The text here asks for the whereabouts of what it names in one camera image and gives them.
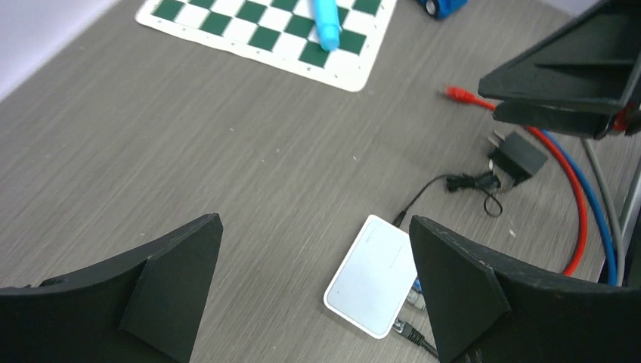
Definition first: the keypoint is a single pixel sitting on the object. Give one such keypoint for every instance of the white network switch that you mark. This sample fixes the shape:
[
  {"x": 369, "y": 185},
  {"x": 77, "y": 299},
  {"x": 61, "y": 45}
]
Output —
[{"x": 373, "y": 280}]

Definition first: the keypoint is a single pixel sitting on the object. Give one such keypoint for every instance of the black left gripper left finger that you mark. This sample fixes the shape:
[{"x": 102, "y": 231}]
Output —
[{"x": 143, "y": 305}]

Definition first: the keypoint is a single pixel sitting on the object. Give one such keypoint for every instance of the black power adapter with cord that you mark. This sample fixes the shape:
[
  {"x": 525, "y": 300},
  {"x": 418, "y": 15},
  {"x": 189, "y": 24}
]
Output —
[{"x": 514, "y": 160}]

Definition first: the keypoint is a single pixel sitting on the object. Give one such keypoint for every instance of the green white chessboard mat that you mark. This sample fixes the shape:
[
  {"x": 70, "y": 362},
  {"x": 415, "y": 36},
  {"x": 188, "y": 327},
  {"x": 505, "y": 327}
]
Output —
[{"x": 280, "y": 34}]

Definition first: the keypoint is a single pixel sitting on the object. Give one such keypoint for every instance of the light blue toy microphone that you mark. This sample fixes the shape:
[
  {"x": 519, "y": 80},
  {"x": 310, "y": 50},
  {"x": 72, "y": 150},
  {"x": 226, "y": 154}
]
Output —
[{"x": 326, "y": 18}]

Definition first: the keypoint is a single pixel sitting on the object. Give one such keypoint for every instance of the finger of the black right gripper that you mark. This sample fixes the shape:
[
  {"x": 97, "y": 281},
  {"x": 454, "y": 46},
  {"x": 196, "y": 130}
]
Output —
[
  {"x": 585, "y": 119},
  {"x": 591, "y": 64}
]

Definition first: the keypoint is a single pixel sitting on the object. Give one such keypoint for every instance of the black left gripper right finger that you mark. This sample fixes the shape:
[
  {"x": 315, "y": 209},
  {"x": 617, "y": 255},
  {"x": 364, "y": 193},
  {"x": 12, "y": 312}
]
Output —
[{"x": 485, "y": 306}]

